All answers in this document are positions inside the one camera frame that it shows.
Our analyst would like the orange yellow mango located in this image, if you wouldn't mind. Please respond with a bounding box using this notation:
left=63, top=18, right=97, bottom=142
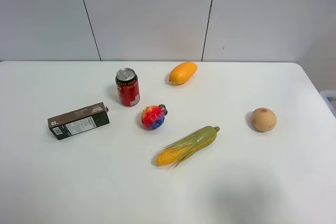
left=169, top=62, right=197, bottom=84

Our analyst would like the plastic corn cob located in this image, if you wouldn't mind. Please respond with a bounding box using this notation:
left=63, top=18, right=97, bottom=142
left=154, top=126, right=220, bottom=169

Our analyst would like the dark brown carton box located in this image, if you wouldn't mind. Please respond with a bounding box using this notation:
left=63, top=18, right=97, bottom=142
left=47, top=102, right=110, bottom=140

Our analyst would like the red soda can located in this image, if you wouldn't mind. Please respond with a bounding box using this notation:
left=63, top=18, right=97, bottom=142
left=116, top=68, right=140, bottom=106

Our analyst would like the brown potato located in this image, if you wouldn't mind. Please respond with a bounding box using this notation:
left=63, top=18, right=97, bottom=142
left=251, top=108, right=277, bottom=132

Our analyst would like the brown coffee capsule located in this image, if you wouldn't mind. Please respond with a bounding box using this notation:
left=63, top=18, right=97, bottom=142
left=159, top=104, right=167, bottom=116

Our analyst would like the clear plastic bin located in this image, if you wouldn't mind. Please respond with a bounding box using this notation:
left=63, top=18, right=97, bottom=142
left=320, top=90, right=336, bottom=117

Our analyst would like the rainbow spiky ball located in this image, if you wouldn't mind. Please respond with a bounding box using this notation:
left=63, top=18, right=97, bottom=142
left=141, top=105, right=165, bottom=130

